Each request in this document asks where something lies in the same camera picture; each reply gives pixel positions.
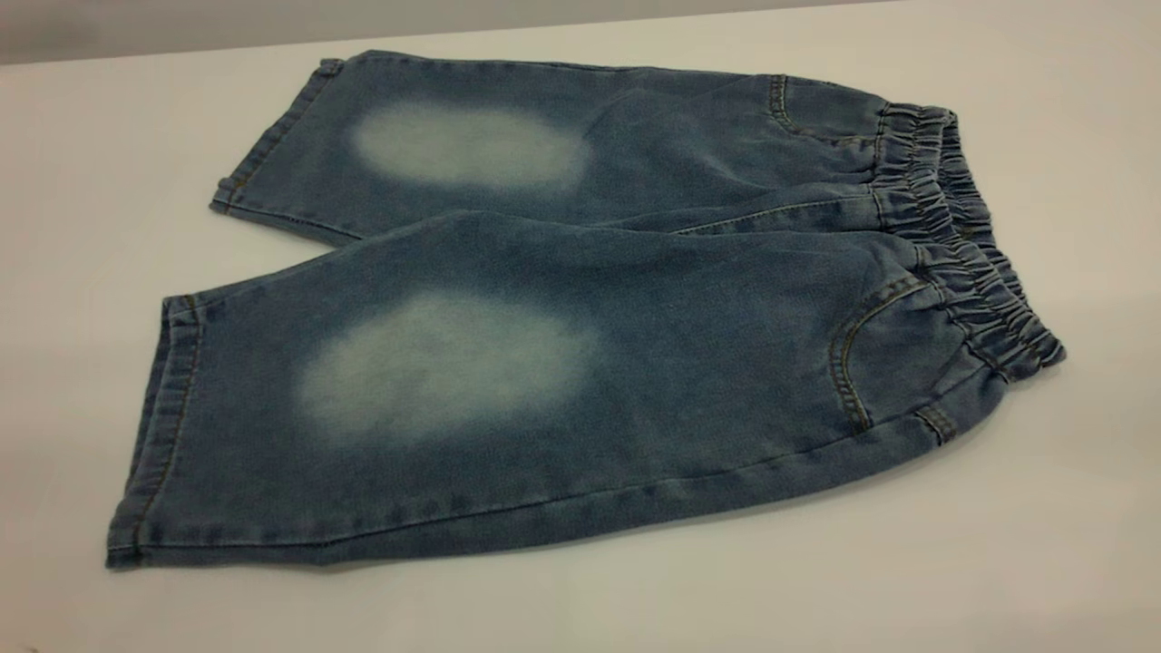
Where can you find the blue denim shorts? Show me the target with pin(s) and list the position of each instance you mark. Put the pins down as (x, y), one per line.
(635, 317)

